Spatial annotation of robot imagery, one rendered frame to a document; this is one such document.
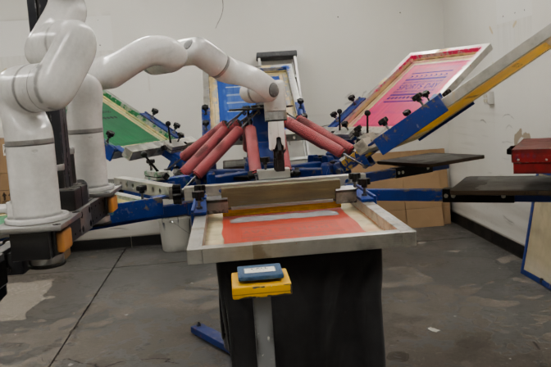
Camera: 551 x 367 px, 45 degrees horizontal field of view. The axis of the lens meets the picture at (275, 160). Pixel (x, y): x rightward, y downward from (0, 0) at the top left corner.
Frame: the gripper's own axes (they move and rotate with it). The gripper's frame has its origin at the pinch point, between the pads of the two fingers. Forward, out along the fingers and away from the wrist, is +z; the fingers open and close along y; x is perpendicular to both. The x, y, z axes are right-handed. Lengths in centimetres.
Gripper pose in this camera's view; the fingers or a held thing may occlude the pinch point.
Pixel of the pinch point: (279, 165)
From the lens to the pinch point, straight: 225.0
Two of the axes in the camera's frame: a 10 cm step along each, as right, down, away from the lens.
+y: 0.9, 0.8, -9.9
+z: 0.7, 9.9, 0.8
